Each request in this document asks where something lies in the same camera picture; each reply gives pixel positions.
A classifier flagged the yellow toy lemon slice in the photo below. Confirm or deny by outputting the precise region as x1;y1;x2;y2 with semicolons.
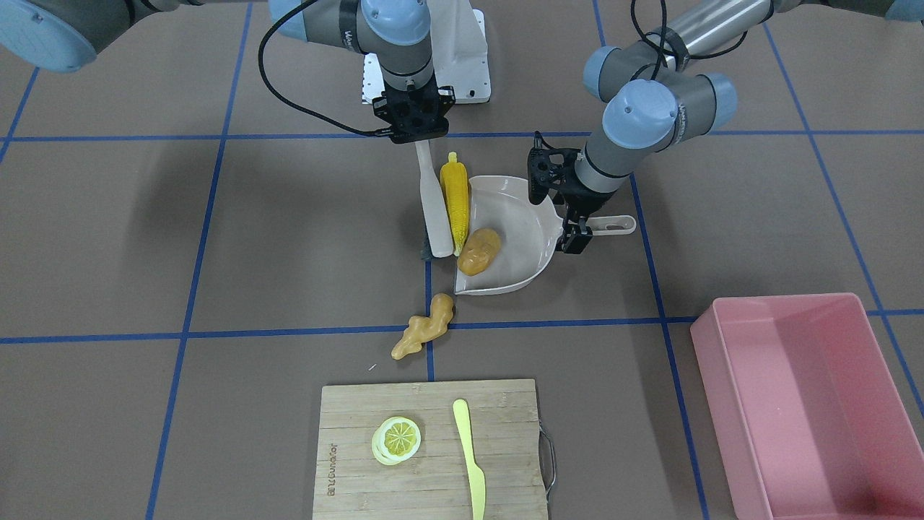
370;417;422;465

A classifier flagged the yellow toy corn cob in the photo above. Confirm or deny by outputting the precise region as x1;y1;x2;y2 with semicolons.
439;152;471;256

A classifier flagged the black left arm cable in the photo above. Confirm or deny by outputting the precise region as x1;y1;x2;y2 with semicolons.
631;0;777;86

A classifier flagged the beige plastic dustpan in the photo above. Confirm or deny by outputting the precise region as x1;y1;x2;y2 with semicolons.
453;175;637;296

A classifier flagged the pink plastic bin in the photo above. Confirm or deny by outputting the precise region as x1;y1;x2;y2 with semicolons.
690;292;923;519

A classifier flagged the yellow plastic knife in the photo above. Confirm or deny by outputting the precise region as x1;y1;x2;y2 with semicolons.
453;399;487;519

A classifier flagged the white hand brush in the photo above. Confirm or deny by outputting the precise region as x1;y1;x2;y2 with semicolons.
414;139;455;258

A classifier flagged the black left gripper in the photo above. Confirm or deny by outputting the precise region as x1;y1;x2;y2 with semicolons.
528;131;593;256

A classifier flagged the brown toy potato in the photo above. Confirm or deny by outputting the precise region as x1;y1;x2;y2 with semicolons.
458;227;502;277

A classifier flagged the bamboo cutting board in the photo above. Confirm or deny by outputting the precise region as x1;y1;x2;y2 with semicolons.
311;378;549;519

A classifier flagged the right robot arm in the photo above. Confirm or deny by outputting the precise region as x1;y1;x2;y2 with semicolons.
2;1;456;144

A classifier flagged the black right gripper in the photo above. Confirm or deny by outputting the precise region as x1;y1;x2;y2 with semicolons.
372;80;456;144

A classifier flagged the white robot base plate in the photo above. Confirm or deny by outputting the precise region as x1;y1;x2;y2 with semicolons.
361;7;492;105

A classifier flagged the tan toy ginger root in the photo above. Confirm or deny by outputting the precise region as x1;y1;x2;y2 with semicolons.
391;293;455;360

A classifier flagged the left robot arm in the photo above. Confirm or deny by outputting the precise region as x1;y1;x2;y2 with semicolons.
527;1;800;254

